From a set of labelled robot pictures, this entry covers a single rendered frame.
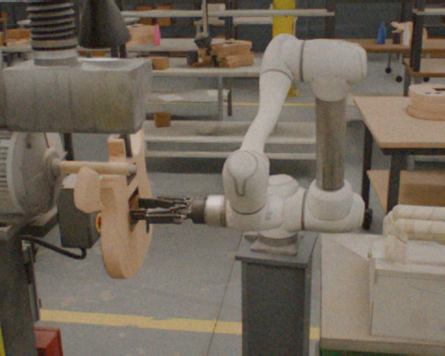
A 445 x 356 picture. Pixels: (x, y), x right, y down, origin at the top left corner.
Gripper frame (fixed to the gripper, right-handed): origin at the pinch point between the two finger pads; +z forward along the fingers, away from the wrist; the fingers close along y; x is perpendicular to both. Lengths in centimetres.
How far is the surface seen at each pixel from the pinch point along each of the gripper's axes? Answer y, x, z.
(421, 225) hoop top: -29, 11, -72
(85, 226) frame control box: 7.2, -9.8, 18.6
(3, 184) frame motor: -22.9, 16.1, 25.2
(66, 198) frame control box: 7.5, -0.9, 23.7
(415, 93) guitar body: 195, -15, -104
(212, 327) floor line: 104, -114, 1
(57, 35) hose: -22, 51, 7
